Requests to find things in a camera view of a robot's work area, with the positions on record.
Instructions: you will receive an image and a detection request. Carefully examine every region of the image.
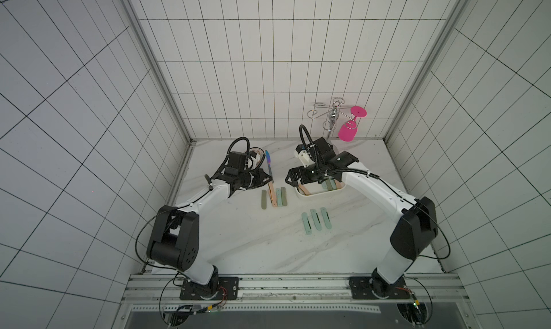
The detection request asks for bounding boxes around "pink folding fruit knife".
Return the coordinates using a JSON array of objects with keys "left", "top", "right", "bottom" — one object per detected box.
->
[{"left": 268, "top": 181, "right": 278, "bottom": 207}]

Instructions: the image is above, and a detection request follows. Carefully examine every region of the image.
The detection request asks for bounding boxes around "olive folding fruit knife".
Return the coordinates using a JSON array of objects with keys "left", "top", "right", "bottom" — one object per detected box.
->
[{"left": 281, "top": 187, "right": 288, "bottom": 207}]

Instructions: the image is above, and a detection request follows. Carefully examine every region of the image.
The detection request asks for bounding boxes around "mint folding fruit knife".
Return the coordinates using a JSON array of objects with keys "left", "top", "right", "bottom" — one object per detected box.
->
[{"left": 321, "top": 207, "right": 332, "bottom": 229}]

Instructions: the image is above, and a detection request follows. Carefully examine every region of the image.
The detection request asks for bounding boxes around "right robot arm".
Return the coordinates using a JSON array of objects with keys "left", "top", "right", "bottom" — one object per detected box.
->
[{"left": 286, "top": 125, "right": 439, "bottom": 299}]

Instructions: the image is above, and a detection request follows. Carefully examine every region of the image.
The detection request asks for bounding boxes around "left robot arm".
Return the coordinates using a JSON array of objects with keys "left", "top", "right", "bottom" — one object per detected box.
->
[{"left": 143, "top": 137, "right": 273, "bottom": 286}]

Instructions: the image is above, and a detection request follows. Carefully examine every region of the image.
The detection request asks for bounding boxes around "white plastic storage box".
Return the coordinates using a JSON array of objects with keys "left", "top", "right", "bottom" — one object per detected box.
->
[{"left": 295, "top": 178, "right": 346, "bottom": 198}]

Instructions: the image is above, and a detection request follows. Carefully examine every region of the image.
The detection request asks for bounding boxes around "iridescent butter knife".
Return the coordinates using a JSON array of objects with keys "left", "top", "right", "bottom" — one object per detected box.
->
[{"left": 265, "top": 150, "right": 273, "bottom": 183}]

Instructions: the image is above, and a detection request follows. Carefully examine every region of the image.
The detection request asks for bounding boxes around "chrome glass holder stand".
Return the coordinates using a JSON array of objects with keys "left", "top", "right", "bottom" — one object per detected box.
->
[{"left": 307, "top": 97, "right": 346, "bottom": 141}]

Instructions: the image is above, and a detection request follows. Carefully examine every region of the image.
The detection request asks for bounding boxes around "pink wine glass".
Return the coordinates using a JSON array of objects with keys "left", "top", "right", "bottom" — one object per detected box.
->
[{"left": 338, "top": 106, "right": 367, "bottom": 143}]

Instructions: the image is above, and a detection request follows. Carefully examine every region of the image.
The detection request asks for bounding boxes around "left base plate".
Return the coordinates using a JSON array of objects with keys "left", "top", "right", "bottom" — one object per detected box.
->
[{"left": 179, "top": 277, "right": 240, "bottom": 301}]

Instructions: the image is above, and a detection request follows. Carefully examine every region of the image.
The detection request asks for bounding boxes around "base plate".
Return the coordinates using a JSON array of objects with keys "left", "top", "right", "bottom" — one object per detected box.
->
[
  {"left": 349, "top": 276, "right": 410, "bottom": 300},
  {"left": 179, "top": 277, "right": 240, "bottom": 301}
]

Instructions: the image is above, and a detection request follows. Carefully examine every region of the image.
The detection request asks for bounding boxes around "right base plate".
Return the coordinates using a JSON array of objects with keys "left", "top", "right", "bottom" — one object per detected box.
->
[{"left": 349, "top": 276, "right": 410, "bottom": 300}]

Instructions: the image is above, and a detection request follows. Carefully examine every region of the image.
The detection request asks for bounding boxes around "aluminium mounting rail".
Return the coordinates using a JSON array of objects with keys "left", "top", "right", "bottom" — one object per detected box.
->
[{"left": 122, "top": 274, "right": 469, "bottom": 305}]

